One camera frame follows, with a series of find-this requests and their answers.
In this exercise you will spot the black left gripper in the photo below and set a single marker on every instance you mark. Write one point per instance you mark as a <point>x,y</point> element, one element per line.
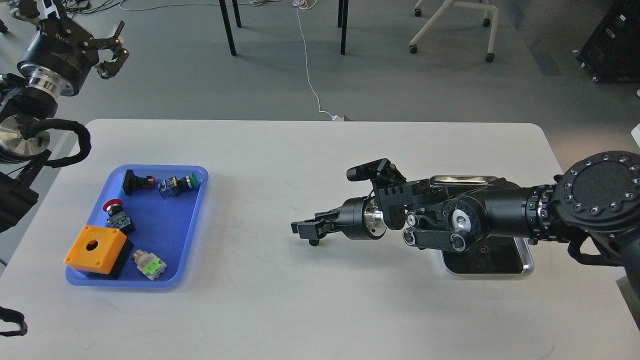
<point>55,57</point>

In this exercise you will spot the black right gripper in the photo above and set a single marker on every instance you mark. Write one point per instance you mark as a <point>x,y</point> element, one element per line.
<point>358,219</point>

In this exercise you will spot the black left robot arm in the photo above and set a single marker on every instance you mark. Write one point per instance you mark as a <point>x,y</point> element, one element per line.
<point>28,114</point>

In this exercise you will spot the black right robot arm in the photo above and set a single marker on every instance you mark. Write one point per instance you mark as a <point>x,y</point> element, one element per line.
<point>593,208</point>

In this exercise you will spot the black table leg left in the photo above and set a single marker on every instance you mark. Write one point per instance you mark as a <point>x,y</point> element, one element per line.
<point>227,22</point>

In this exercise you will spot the black table leg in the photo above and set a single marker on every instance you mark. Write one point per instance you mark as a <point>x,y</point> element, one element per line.
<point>342,23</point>
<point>227,22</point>

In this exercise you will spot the blue plastic tray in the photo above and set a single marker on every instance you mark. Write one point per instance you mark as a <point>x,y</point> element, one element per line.
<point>164,227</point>

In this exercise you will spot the silver metal tray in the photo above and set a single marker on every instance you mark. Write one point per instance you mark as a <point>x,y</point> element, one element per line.
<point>491,257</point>

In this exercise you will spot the red mushroom push button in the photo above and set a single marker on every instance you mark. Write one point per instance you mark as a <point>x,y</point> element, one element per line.
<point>117,217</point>

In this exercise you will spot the black table leg right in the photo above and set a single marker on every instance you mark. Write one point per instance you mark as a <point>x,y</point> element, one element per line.
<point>342,23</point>

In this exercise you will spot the white rolling chair base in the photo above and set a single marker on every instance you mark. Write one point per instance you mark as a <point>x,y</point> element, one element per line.
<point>441,20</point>

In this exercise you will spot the black equipment case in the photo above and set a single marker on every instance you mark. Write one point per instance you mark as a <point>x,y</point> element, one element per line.
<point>612,52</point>

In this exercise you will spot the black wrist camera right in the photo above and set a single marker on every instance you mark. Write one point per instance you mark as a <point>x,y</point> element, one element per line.
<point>381,172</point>

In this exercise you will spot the black selector switch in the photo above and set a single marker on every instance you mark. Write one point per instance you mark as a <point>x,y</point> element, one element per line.
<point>131,182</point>

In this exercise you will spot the green push button switch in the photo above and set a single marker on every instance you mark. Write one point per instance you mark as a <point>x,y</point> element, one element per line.
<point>174,187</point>

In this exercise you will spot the green white switch module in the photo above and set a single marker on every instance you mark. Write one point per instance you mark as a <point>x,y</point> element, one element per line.
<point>149,264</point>

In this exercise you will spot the orange button enclosure box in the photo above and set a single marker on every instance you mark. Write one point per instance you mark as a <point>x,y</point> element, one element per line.
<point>100,251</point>

